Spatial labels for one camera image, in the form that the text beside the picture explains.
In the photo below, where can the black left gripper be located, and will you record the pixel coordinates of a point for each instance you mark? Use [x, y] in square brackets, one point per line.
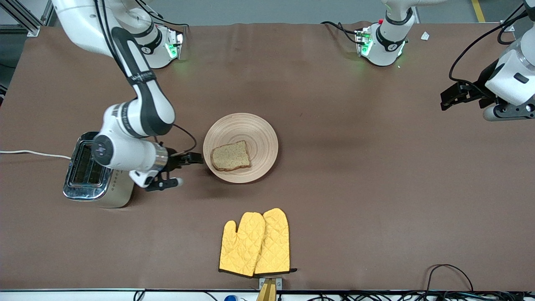
[480, 86]

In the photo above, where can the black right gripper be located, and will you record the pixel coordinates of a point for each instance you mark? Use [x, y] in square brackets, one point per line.
[172, 161]

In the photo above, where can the brown toast slice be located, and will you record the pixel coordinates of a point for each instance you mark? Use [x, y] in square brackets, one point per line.
[230, 156]

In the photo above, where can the round wooden plate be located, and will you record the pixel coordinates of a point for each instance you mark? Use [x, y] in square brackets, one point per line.
[261, 133]

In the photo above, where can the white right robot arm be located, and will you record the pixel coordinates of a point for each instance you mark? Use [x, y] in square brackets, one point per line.
[125, 152]

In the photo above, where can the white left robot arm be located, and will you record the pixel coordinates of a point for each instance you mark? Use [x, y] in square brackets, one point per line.
[388, 48]

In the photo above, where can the small metal mounting plate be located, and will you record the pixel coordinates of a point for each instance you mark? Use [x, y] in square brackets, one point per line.
[279, 283]

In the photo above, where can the small white paper scrap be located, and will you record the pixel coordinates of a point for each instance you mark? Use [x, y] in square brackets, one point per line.
[425, 36]

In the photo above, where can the yellow quilted oven mitt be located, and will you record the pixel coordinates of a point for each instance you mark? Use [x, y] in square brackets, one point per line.
[242, 246]
[276, 242]

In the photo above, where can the chrome and beige toaster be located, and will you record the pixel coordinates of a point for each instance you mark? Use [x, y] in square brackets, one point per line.
[83, 186]

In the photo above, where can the brown table cover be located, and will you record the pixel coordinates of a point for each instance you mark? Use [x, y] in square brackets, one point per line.
[376, 188]

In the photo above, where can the blue cap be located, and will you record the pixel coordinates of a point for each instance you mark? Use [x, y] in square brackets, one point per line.
[230, 298]

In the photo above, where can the yellow wooden stick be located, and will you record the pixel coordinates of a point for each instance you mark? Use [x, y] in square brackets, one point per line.
[267, 293]

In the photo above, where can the metal arm base bracket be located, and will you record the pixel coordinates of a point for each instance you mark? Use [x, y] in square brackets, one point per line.
[363, 42]
[175, 46]

